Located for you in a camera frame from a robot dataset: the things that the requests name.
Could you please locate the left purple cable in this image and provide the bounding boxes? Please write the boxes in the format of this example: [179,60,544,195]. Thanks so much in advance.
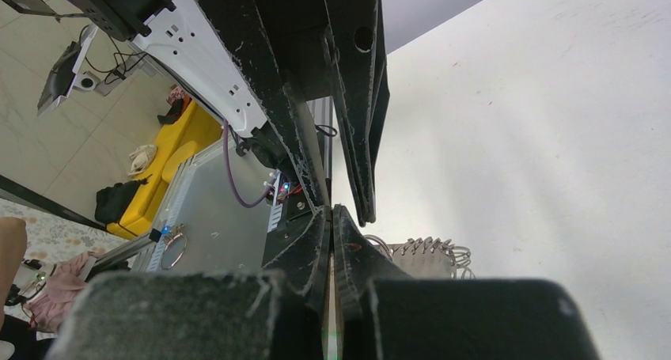
[222,119,276,210]

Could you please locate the pink cloth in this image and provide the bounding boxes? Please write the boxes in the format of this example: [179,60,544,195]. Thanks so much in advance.
[25,251,104,333]

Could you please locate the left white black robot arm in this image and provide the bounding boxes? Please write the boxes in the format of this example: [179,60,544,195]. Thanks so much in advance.
[69,0,390,225]

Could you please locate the yellow sofa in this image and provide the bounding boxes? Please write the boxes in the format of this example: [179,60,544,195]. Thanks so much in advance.
[106,101,222,239]

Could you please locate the keyring with coloured key tags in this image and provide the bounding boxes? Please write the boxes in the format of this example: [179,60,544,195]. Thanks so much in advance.
[364,234,476,280]

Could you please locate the white shoes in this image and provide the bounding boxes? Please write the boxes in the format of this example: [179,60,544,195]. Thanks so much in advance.
[127,144,157,177]

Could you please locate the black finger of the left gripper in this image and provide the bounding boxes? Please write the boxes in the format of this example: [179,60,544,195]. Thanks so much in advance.
[323,0,390,226]
[196,0,330,208]

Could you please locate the metal ring coil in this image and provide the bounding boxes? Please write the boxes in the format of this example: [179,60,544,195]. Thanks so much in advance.
[158,223,188,271]

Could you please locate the black bag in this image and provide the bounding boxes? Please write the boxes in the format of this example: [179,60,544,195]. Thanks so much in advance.
[94,177,148,225]

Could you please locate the left white cable duct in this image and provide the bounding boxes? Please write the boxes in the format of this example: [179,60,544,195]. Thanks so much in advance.
[267,191,282,233]

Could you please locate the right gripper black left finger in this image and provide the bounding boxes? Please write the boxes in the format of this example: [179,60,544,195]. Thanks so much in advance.
[47,207,329,359]

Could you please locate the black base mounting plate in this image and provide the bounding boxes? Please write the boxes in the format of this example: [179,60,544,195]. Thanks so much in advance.
[261,191,313,267]

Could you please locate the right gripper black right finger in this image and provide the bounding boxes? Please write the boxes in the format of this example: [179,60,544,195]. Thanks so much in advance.
[333,205,599,359]

